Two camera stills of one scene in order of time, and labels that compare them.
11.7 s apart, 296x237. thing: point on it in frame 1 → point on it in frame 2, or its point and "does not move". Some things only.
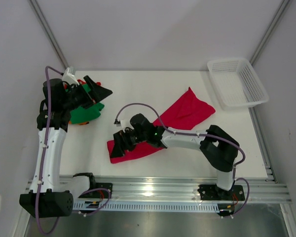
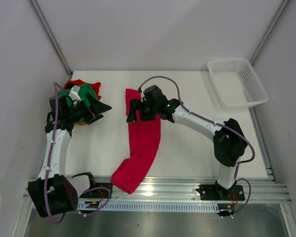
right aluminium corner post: (284, 4) does not move
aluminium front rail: (257, 188) does not move
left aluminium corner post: (49, 32) does not move
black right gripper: (123, 142) → (140, 108)
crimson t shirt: (182, 113) → (144, 139)
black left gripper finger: (98, 93) → (96, 107)
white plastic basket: (236, 84) does not move
